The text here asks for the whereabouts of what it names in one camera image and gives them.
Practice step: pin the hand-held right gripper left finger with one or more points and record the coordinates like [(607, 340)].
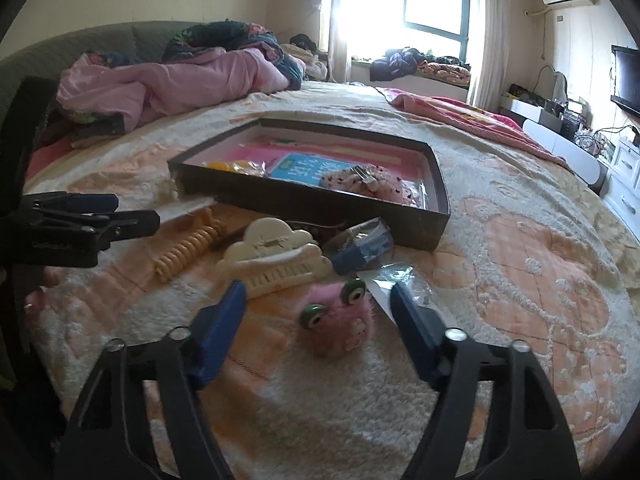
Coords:
[(220, 330)]

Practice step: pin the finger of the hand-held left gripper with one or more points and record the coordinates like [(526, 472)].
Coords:
[(90, 203), (130, 222)]

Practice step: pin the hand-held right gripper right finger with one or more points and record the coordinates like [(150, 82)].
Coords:
[(410, 330)]

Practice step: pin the clear bag with earring card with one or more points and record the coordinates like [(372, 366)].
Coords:
[(395, 276)]

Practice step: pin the pink fuzzy frog-eyed hair clip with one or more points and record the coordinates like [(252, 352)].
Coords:
[(337, 325)]

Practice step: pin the cream cloud-shaped hair claw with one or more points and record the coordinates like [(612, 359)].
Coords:
[(272, 255)]

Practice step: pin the small blue plastic-wrapped packet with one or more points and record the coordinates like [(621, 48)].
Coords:
[(360, 250)]

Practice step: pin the dark shallow cardboard box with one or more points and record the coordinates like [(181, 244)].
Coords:
[(300, 210)]

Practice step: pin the person's left hand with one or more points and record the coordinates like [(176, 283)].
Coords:
[(44, 285)]

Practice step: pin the yellow hair accessory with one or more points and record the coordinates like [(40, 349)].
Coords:
[(232, 166)]

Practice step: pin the green padded headboard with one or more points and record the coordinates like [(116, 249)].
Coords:
[(100, 40)]

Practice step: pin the pink speckled fuzzy hair clip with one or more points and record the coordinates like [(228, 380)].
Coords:
[(370, 185)]

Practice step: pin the pink quilt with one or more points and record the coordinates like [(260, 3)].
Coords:
[(200, 80)]

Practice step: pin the blue printed card packet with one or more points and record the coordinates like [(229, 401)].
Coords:
[(300, 169)]

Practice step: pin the dark floral quilt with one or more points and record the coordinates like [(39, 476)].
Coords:
[(225, 35)]

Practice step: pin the pink patterned blanket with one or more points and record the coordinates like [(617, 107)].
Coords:
[(465, 120)]

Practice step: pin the white and grey cabinet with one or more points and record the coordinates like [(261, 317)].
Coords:
[(570, 150)]

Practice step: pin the white drawer unit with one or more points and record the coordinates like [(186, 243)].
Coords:
[(625, 175)]

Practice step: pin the pile of clothes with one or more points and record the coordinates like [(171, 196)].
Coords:
[(405, 62)]

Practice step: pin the sheer white curtain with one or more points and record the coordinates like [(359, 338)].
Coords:
[(337, 20)]

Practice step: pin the cream curtain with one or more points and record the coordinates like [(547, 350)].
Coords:
[(487, 35)]

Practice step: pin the black television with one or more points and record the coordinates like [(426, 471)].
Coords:
[(627, 77)]

